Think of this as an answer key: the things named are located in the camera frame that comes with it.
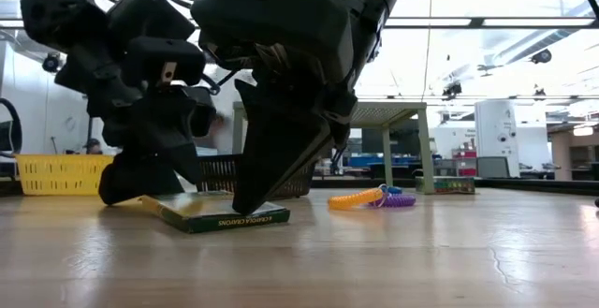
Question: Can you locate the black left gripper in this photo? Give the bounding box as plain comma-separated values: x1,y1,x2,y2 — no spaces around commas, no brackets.
21,0,219,206

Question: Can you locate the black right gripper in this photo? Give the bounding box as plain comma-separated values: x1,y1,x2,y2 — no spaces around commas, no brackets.
190,0,359,215

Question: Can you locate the black plastic basket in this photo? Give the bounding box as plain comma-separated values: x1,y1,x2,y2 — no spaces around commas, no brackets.
196,153,315,200

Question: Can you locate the orange coil wristband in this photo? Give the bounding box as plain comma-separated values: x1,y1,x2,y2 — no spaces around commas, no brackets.
327,186,389,212

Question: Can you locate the yellow crayon box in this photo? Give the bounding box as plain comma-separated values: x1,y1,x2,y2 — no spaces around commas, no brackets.
139,190,292,235

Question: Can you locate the green perforated metal shelf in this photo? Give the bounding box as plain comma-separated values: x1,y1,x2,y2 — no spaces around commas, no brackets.
232,100,435,195

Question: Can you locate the purple coil wristband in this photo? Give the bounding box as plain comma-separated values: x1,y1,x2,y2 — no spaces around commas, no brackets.
369,193,417,209

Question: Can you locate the blue bin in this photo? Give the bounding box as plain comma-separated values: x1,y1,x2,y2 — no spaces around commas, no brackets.
348,155,404,169

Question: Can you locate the dark cabinet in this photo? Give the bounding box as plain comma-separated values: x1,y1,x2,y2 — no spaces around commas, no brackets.
360,127,422,178

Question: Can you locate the yellow plastic basket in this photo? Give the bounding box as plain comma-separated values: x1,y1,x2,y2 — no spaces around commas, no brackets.
14,153,116,196

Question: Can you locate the black ceiling spotlight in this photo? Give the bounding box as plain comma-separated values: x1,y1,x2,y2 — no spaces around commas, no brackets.
41,52,62,73
442,81,464,99
531,48,554,66

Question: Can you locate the red tool cabinet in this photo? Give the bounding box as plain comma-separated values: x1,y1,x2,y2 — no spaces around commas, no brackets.
451,147,478,178

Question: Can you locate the white pillar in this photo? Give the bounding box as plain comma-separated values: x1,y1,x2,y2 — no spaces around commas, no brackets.
474,99,521,179

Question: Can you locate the black horizontal pipe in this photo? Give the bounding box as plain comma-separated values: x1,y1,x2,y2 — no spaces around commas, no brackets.
358,93,599,101

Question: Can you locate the thin hanging wire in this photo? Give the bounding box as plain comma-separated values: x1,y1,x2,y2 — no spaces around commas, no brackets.
419,0,434,103

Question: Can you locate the thick black cable loop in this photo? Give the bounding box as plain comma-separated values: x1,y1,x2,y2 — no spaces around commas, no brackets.
0,96,24,157

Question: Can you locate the black metal table frame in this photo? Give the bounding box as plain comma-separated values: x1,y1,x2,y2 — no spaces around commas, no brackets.
0,176,599,197

